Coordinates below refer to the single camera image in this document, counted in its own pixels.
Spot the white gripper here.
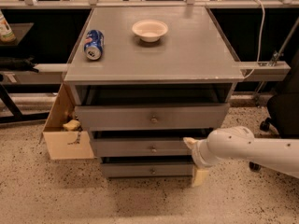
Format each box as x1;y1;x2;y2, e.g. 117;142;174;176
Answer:
183;137;221;187

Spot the grey drawer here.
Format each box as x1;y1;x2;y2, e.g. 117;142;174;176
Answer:
91;138;192;157
75;104;229;131
101;162;195;178

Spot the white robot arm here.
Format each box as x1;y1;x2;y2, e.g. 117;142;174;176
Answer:
183;126;299;187

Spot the grey top drawer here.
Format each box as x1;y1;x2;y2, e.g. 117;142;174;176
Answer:
75;104;229;131

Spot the grey bottom drawer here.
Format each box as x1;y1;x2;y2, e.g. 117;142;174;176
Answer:
101;162;195;178

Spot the grey drawer cabinet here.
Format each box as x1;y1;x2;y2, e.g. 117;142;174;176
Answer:
64;7;243;177

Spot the black office chair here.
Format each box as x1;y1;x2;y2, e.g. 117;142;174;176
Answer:
249;49;299;172

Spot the yellow object in box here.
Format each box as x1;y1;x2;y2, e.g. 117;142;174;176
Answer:
63;119;80;131

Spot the cardboard box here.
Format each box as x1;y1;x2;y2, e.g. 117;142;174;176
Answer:
42;84;93;160

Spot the white bowl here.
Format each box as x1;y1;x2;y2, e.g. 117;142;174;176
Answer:
132;20;168;43

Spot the blue soda can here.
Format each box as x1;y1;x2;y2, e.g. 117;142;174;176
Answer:
84;30;104;61

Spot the black cloth bundle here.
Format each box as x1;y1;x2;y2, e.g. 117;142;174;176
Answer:
0;57;38;73

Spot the black side shelf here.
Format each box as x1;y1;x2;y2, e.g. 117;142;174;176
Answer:
0;22;34;47

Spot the green labelled bottle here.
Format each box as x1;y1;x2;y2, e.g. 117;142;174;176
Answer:
0;10;16;42

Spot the white cable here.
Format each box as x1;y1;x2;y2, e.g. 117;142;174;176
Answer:
243;0;266;80

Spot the metal rail frame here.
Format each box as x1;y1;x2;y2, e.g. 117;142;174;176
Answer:
1;0;298;83

